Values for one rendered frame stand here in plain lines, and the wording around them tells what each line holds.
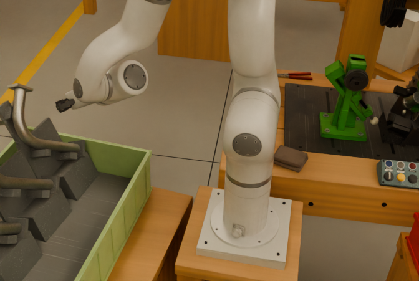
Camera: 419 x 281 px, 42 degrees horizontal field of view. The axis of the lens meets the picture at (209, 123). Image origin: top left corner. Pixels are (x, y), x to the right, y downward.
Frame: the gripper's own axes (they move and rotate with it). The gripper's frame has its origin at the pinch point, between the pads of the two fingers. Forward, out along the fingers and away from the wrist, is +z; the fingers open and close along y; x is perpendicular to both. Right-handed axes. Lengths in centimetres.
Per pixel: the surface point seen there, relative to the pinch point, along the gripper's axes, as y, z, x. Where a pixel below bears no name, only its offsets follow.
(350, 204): -54, -33, 62
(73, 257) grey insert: 19.3, -0.7, 37.5
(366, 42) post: -106, -25, 22
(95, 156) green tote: -6.8, 15.0, 18.6
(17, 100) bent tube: 12.2, 6.0, -6.0
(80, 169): 0.4, 13.0, 19.7
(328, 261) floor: -102, 31, 115
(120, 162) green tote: -10.6, 9.3, 22.8
